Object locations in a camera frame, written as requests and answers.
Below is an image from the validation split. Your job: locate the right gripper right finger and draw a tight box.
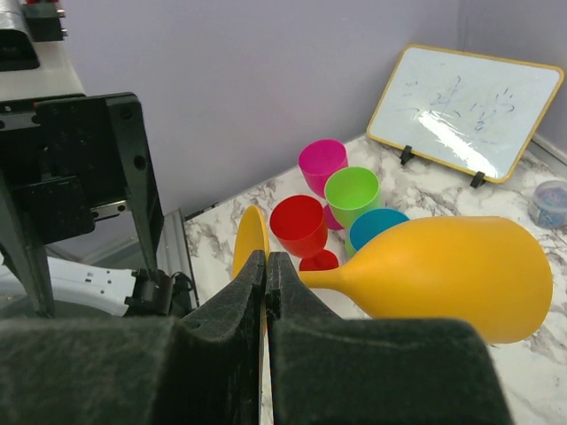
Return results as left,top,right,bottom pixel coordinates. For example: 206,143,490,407
266,252,512,424

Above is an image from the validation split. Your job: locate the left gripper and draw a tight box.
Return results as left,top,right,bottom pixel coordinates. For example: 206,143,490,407
1,93,164,279

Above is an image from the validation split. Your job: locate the small whiteboard with wooden frame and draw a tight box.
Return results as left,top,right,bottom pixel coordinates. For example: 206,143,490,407
367,44,564,183

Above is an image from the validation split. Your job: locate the blue wine glass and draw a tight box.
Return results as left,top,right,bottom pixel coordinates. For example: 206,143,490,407
345,208,409,258

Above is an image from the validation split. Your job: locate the magenta wine glass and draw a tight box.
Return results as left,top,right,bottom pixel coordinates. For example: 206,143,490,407
298,138,350,231

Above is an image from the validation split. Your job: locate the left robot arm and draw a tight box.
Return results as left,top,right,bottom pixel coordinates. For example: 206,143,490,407
1,93,198,317

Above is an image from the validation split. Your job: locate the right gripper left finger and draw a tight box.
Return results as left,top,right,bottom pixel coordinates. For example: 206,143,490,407
1,251,266,424

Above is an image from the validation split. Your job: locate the yellow wine glass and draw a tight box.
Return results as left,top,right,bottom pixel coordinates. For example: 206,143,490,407
232,205,555,345

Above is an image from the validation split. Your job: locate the red wine glass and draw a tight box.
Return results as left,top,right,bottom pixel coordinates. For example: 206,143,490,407
269,195,338,271

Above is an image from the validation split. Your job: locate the green wine glass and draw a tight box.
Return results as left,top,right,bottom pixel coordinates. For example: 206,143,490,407
324,166,383,228

